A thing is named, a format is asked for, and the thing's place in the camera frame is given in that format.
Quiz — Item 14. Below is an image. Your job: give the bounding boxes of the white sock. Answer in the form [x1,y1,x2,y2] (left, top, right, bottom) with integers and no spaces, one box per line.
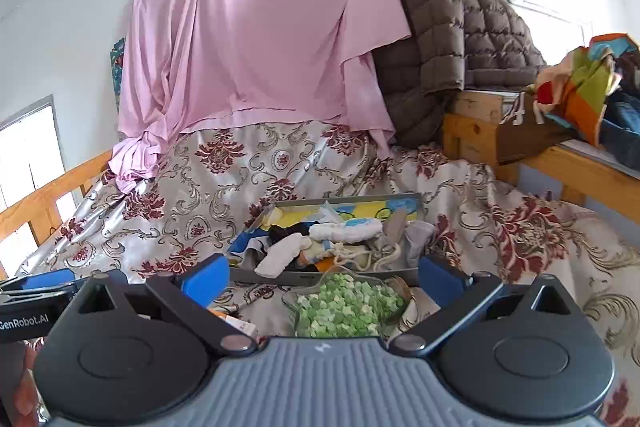
[255,234,312,279]

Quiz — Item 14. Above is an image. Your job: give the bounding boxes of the window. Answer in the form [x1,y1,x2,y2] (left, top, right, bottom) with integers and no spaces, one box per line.
[0,94,69,278]

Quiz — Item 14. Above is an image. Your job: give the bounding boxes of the grey cartoon print tray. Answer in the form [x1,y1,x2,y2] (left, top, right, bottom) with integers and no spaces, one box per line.
[227,193,437,289]

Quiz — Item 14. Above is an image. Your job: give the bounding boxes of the wooden bunk frame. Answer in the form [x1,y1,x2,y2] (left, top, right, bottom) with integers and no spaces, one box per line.
[442,89,640,219]

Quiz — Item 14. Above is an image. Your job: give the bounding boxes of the orange cardboard box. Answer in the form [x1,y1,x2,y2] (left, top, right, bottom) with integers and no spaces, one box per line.
[207,307,259,344]

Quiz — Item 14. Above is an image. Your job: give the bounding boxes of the grey sock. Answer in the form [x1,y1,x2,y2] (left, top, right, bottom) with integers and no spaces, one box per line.
[404,221,437,269]

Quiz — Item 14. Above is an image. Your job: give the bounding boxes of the blue jeans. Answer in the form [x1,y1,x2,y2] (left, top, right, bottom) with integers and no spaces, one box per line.
[597,97,640,174]

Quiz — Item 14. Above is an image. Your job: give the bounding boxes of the floral satin blanket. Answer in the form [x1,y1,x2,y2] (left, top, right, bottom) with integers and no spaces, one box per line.
[15,119,640,427]

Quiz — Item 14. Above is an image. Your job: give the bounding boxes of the brown quilted jacket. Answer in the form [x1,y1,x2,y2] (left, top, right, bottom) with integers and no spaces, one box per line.
[372,0,548,148]

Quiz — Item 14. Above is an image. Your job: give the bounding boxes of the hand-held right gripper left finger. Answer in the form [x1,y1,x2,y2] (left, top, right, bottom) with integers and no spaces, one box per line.
[74,252,257,355]

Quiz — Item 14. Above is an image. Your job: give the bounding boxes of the black sock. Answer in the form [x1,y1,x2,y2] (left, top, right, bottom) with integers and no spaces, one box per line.
[267,222,322,244]

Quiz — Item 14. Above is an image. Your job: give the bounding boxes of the brown printed cloth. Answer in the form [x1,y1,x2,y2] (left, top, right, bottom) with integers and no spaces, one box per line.
[495,92,577,166]

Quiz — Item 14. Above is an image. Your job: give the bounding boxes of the glass bowl of green pieces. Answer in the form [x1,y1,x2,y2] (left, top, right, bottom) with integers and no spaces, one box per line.
[281,272,414,340]

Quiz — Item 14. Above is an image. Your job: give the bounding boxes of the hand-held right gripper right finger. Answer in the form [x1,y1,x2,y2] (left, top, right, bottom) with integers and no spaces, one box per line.
[389,254,579,355]

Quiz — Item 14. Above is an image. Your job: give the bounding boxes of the wooden bed frame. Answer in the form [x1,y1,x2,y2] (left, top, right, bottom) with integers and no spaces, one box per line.
[0,149,114,254]

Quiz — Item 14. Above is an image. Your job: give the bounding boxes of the teal wall poster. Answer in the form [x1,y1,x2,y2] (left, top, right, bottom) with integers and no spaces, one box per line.
[110,37,127,98]

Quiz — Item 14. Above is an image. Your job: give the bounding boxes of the blue printed cloth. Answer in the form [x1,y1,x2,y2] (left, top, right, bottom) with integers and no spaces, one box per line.
[227,231,272,269]

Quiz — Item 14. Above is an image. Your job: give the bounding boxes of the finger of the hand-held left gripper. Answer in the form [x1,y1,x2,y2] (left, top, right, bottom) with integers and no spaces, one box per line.
[0,268,130,304]

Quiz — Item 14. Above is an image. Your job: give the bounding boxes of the pink bed sheet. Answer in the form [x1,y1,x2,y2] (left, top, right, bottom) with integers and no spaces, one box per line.
[107,0,416,195]

